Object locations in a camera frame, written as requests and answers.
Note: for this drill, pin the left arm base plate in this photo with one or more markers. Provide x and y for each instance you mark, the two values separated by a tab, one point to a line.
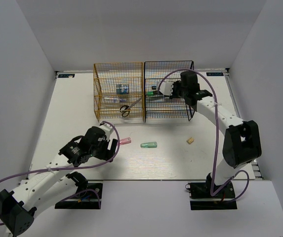
87	198

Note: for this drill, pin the yellow wire basket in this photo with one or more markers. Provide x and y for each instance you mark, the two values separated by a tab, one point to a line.
105	78

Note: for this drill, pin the blue table label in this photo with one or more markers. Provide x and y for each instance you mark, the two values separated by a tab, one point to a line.
66	75
214	74

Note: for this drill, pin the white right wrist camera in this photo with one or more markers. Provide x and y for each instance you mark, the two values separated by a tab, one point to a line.
166	88

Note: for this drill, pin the left blue table label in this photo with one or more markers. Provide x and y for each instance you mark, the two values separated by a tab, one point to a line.
66	75

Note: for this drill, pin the green cap black highlighter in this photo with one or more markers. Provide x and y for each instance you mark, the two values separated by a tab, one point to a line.
152	93

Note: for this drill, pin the right blue table label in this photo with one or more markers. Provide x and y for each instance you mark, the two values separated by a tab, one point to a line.
214	74

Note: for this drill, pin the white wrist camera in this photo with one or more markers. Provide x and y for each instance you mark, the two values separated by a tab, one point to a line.
108	129
166	88

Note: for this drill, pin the pink transparent correction tape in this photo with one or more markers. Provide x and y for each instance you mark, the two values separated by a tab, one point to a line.
125	141

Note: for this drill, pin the green transparent correction tape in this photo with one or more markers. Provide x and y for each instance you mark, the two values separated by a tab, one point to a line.
148	145

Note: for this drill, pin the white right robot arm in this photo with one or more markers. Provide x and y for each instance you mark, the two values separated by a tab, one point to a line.
237	141

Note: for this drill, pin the black handled scissors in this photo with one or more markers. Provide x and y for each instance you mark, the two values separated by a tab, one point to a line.
125	109

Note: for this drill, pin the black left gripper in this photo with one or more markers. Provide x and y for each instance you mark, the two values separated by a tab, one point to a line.
106	152

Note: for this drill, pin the black wire basket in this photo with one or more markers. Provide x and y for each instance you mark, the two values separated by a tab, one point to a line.
160	106

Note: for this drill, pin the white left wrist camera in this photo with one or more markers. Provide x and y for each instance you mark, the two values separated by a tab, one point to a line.
108	129

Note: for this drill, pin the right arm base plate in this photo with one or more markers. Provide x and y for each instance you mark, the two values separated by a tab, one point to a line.
200	198

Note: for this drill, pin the blue white small box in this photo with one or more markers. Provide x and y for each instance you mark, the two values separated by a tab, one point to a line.
122	89

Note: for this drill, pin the tan yellow eraser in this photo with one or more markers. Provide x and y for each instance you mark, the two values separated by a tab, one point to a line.
190	140

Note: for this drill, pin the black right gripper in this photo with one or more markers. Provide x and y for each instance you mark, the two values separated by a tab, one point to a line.
174	95

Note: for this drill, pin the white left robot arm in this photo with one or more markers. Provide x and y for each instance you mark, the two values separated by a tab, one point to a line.
60	179

